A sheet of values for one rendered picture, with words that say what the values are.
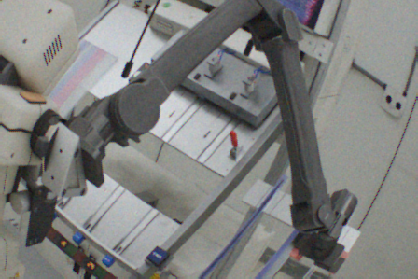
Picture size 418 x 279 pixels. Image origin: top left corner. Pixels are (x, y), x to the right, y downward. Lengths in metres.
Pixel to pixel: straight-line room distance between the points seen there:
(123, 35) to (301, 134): 0.98
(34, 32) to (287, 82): 0.54
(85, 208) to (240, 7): 0.78
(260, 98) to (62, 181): 0.99
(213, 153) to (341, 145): 1.67
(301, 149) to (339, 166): 2.20
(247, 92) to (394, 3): 1.64
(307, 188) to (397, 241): 2.23
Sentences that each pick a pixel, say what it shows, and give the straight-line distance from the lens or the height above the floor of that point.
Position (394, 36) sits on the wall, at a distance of 3.48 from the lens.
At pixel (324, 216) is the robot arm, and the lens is 1.42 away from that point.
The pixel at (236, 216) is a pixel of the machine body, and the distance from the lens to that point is 2.68.
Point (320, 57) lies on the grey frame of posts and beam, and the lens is 2.04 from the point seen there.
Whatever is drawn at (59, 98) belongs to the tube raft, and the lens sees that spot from 2.15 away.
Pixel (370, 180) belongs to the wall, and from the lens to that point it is 3.57.
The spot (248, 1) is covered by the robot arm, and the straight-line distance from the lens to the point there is 1.41.
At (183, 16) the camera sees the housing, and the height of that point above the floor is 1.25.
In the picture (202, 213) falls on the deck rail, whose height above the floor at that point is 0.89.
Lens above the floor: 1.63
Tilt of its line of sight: 17 degrees down
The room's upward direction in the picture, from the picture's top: 23 degrees clockwise
